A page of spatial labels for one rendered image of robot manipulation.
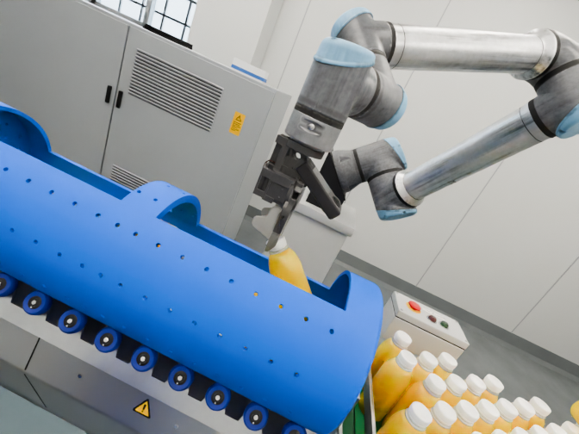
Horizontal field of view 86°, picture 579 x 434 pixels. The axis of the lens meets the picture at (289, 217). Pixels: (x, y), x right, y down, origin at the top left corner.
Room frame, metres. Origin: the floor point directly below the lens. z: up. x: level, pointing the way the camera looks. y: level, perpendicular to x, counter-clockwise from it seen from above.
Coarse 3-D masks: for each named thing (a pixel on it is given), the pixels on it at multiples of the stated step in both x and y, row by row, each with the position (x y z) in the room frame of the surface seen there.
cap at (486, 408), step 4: (480, 400) 0.54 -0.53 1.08; (484, 400) 0.54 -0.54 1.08; (488, 400) 0.55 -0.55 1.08; (480, 404) 0.53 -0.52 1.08; (484, 404) 0.53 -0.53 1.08; (488, 404) 0.54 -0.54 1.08; (492, 404) 0.55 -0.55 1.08; (480, 408) 0.53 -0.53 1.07; (484, 408) 0.52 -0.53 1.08; (488, 408) 0.53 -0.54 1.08; (492, 408) 0.53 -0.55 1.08; (496, 408) 0.54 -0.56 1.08; (480, 412) 0.52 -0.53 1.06; (484, 412) 0.52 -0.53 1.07; (488, 412) 0.52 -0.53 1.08; (492, 412) 0.52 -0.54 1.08; (496, 412) 0.53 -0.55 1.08; (484, 416) 0.52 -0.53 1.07; (488, 416) 0.52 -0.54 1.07; (492, 416) 0.51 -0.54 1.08; (496, 416) 0.52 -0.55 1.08; (492, 420) 0.52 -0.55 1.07
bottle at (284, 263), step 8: (288, 248) 0.55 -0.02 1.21; (272, 256) 0.54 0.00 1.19; (280, 256) 0.53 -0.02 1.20; (288, 256) 0.53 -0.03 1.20; (296, 256) 0.55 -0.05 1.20; (272, 264) 0.53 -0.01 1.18; (280, 264) 0.52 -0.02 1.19; (288, 264) 0.52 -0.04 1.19; (296, 264) 0.53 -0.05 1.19; (272, 272) 0.52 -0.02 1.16; (280, 272) 0.52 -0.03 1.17; (288, 272) 0.52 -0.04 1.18; (296, 272) 0.53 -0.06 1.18; (288, 280) 0.52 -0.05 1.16; (296, 280) 0.52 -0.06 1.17; (304, 280) 0.54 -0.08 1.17; (304, 288) 0.53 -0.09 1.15
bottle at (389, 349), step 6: (384, 342) 0.65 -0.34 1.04; (390, 342) 0.64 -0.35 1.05; (378, 348) 0.65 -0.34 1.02; (384, 348) 0.63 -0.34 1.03; (390, 348) 0.63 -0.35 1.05; (396, 348) 0.63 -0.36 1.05; (402, 348) 0.63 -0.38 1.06; (378, 354) 0.63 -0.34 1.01; (384, 354) 0.62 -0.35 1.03; (390, 354) 0.62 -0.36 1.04; (396, 354) 0.62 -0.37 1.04; (378, 360) 0.63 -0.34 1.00; (384, 360) 0.62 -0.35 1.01; (372, 366) 0.63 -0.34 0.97; (378, 366) 0.62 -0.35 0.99; (372, 372) 0.62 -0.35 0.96
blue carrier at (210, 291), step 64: (0, 128) 0.59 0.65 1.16; (0, 192) 0.40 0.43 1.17; (64, 192) 0.42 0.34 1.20; (128, 192) 0.65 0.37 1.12; (0, 256) 0.38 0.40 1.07; (64, 256) 0.37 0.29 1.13; (128, 256) 0.39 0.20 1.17; (192, 256) 0.41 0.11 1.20; (256, 256) 0.63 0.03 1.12; (128, 320) 0.36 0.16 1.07; (192, 320) 0.36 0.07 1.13; (256, 320) 0.37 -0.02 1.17; (320, 320) 0.40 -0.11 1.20; (256, 384) 0.35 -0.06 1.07; (320, 384) 0.35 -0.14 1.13
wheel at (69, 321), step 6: (66, 312) 0.41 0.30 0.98; (72, 312) 0.41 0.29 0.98; (78, 312) 0.41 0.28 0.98; (60, 318) 0.40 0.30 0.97; (66, 318) 0.40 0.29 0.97; (72, 318) 0.41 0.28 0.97; (78, 318) 0.41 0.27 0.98; (84, 318) 0.41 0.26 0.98; (60, 324) 0.40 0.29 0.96; (66, 324) 0.40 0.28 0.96; (72, 324) 0.40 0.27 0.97; (78, 324) 0.40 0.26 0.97; (84, 324) 0.41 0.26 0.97; (60, 330) 0.39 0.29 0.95; (66, 330) 0.39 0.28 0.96; (72, 330) 0.40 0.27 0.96; (78, 330) 0.40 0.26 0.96
